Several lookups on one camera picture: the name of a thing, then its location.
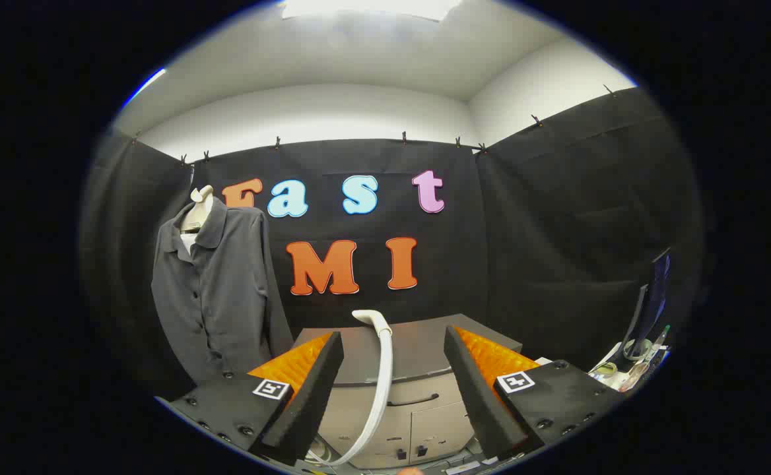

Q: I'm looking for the grey button shirt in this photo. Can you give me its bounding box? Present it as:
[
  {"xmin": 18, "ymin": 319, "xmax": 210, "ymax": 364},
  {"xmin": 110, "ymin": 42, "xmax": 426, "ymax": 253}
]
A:
[{"xmin": 151, "ymin": 198, "xmax": 294, "ymax": 385}]

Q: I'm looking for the ceiling light panel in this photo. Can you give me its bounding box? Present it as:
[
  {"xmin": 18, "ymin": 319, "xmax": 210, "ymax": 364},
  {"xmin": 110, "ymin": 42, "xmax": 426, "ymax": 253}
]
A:
[{"xmin": 280, "ymin": 0, "xmax": 463, "ymax": 22}]

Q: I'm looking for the grey cabinet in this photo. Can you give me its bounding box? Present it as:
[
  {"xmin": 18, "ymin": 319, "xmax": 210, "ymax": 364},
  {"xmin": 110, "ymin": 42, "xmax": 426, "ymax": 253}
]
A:
[{"xmin": 292, "ymin": 314, "xmax": 523, "ymax": 470}]

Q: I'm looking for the row of black cloth clips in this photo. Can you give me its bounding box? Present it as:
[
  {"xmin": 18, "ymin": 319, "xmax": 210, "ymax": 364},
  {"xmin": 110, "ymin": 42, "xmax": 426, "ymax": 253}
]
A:
[{"xmin": 131, "ymin": 84, "xmax": 617, "ymax": 166}]

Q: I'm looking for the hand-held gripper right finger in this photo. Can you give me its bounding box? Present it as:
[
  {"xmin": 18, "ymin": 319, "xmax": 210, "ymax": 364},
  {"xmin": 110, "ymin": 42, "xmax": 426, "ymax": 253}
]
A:
[{"xmin": 444, "ymin": 325, "xmax": 625, "ymax": 461}]

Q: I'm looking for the white mannequin torso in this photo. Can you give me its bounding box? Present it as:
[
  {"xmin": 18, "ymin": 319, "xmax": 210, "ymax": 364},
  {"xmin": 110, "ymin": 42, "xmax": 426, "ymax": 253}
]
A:
[{"xmin": 180, "ymin": 185, "xmax": 216, "ymax": 257}]

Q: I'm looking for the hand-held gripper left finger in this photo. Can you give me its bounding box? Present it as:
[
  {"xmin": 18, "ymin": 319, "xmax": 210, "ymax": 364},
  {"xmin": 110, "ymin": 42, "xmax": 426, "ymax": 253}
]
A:
[{"xmin": 154, "ymin": 331, "xmax": 345, "ymax": 468}]

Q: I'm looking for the white garment steamer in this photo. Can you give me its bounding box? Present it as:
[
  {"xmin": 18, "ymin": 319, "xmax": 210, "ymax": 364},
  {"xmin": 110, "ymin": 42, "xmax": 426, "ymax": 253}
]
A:
[{"xmin": 306, "ymin": 309, "xmax": 394, "ymax": 468}]

